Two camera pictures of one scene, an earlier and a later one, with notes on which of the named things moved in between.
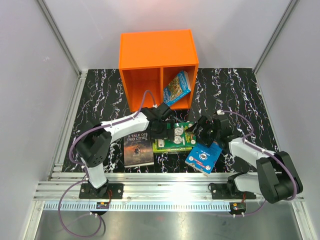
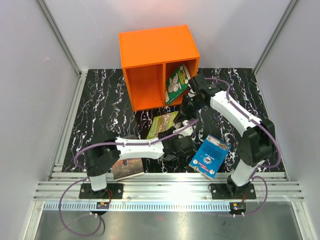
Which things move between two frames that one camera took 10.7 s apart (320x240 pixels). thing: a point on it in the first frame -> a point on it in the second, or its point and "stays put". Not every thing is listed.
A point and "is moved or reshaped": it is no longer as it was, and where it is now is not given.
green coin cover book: [181, 138] is moved or reshaped
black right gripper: [204, 123] -> [185, 115]
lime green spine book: [156, 149] is moved or reshaped
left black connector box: [102, 205] stays put
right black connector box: [238, 207] stays put
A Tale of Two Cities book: [138, 150] is moved or reshaped
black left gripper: [167, 134] -> [168, 130]
